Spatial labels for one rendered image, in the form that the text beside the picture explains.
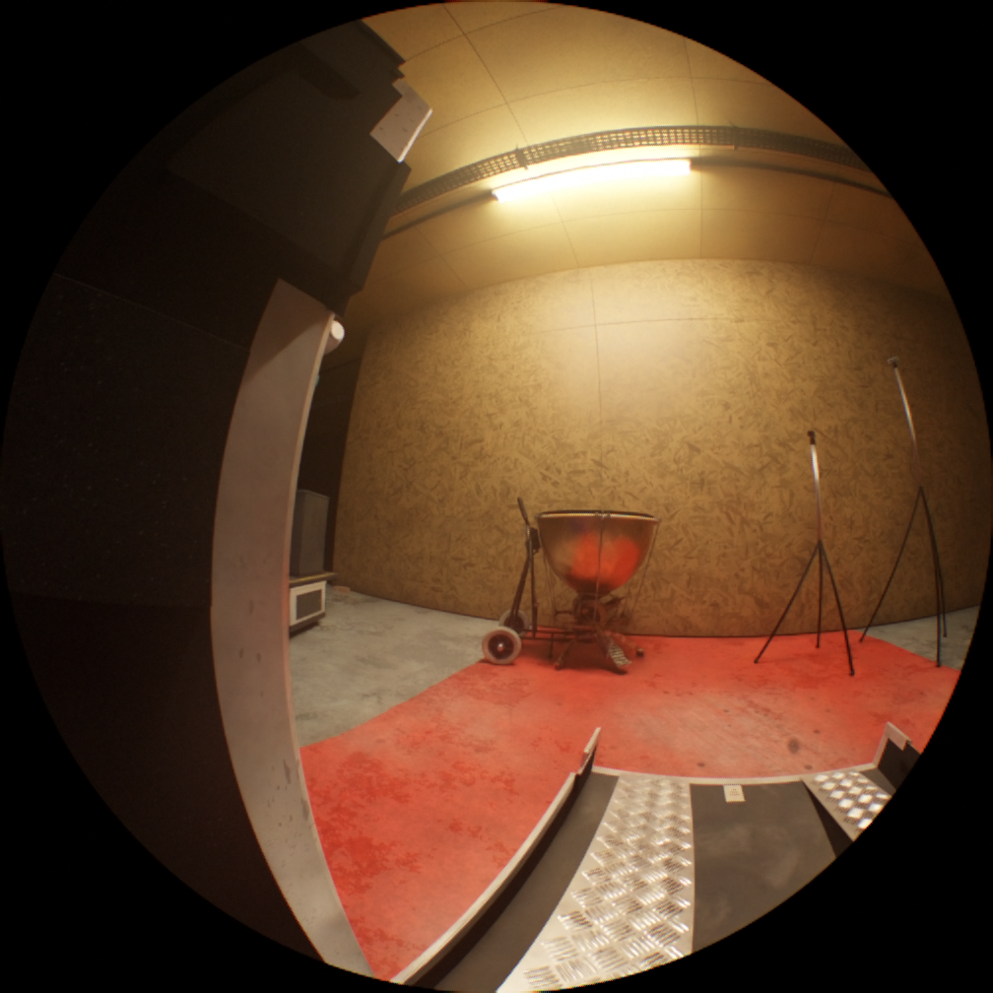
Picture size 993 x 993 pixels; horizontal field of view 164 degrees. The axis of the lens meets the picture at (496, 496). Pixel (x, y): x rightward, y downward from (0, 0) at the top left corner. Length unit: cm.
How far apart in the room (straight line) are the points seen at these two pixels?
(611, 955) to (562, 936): 7
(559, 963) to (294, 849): 37
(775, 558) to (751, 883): 227
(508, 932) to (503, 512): 261
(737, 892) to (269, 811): 72
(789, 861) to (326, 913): 77
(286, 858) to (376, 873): 57
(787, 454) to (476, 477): 252
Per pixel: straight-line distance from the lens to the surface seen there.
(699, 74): 284
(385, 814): 87
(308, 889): 23
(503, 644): 178
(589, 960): 52
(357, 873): 76
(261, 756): 15
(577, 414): 279
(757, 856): 86
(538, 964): 50
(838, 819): 93
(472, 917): 53
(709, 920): 73
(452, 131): 286
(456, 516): 296
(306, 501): 217
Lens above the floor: 62
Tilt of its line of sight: 8 degrees up
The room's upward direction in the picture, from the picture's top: 4 degrees clockwise
